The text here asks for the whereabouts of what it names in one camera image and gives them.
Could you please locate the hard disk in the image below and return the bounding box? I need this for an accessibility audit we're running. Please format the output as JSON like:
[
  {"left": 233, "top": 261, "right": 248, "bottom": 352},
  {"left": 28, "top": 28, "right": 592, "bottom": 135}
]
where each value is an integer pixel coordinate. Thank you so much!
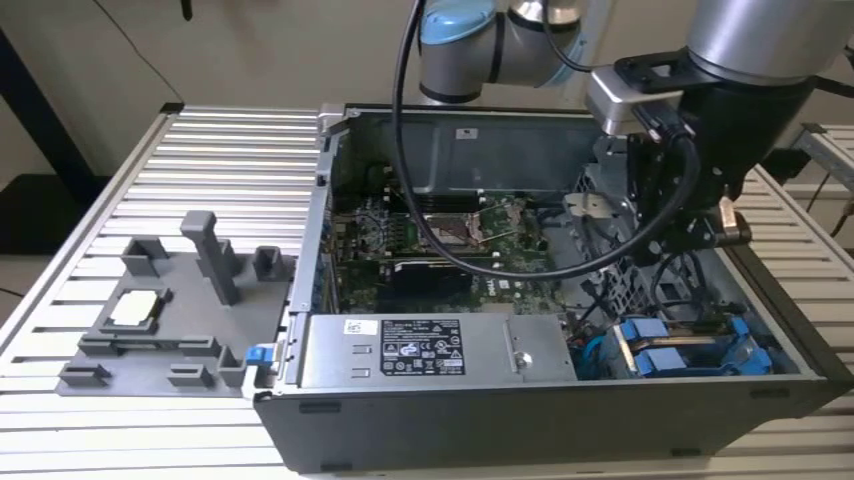
[{"left": 612, "top": 314, "right": 775, "bottom": 377}]

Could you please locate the metal disk bay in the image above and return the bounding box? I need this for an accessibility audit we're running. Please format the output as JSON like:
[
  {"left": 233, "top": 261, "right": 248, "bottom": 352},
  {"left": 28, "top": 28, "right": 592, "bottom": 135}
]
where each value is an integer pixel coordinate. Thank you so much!
[{"left": 609, "top": 294, "right": 802, "bottom": 379}]

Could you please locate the metal socket cover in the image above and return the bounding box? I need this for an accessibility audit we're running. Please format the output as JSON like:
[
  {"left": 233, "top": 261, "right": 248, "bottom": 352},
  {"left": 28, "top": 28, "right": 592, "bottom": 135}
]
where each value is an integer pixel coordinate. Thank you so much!
[{"left": 464, "top": 199, "right": 529, "bottom": 247}]

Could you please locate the green motherboard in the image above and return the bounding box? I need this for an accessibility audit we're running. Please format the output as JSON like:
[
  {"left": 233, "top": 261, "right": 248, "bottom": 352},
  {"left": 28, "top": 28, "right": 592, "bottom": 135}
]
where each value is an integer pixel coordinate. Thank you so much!
[{"left": 331, "top": 192, "right": 569, "bottom": 314}]

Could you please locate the CPU socket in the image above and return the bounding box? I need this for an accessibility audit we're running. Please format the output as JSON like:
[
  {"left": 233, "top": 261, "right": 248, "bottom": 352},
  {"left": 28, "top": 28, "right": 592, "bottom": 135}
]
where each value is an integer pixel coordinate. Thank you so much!
[{"left": 411, "top": 212, "right": 483, "bottom": 250}]

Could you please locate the black graphics card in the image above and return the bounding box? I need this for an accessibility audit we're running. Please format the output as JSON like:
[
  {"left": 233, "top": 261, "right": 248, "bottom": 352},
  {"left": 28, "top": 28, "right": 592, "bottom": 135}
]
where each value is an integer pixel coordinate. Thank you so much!
[{"left": 384, "top": 257, "right": 496, "bottom": 302}]

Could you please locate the silver power supply unit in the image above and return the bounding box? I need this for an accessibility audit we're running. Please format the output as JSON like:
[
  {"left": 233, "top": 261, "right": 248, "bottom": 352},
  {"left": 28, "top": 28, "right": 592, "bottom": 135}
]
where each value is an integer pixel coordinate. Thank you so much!
[{"left": 296, "top": 313, "right": 579, "bottom": 389}]

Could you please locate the open black PC case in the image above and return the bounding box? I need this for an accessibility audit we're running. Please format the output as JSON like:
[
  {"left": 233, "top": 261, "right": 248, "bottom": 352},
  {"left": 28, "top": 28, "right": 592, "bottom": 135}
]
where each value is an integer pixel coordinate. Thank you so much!
[{"left": 250, "top": 102, "right": 854, "bottom": 475}]

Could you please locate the grey parts rack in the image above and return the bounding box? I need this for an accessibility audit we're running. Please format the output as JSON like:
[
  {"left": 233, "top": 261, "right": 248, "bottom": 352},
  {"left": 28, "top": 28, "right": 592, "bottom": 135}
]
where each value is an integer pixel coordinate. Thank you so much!
[{"left": 56, "top": 209, "right": 299, "bottom": 399}]

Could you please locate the silver CPU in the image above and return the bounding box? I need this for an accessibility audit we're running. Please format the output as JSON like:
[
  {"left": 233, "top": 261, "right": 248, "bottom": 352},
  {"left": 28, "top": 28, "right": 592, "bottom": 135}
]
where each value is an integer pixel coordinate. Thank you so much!
[{"left": 108, "top": 289, "right": 166, "bottom": 327}]

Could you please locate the aluminium profile frame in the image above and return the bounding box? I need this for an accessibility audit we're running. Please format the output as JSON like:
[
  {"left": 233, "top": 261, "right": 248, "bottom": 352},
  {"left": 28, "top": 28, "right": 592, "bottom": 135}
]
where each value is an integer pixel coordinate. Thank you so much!
[{"left": 796, "top": 122, "right": 854, "bottom": 174}]

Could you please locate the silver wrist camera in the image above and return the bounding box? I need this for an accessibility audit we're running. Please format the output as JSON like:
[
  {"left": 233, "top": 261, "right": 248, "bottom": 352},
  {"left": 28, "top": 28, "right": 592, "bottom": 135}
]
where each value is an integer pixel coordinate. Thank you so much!
[{"left": 584, "top": 64, "right": 686, "bottom": 137}]

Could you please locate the blue data cable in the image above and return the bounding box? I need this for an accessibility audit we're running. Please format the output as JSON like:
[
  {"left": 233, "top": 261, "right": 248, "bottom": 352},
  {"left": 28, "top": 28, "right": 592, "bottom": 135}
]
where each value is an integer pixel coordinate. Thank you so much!
[{"left": 573, "top": 333, "right": 607, "bottom": 377}]

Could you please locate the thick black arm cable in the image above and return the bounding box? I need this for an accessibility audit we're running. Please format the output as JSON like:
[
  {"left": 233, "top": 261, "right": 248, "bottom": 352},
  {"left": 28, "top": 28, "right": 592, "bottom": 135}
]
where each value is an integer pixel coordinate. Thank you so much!
[{"left": 389, "top": 0, "right": 703, "bottom": 281}]

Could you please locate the thin black wall cable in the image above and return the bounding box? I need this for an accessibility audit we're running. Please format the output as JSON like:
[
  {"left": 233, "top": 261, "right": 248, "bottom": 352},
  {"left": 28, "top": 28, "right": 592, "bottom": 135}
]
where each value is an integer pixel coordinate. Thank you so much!
[{"left": 92, "top": 0, "right": 185, "bottom": 104}]

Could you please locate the black desk frame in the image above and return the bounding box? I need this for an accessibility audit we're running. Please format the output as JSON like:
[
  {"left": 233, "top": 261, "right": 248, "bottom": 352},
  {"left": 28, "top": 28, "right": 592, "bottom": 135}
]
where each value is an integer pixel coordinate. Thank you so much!
[{"left": 0, "top": 27, "right": 112, "bottom": 257}]

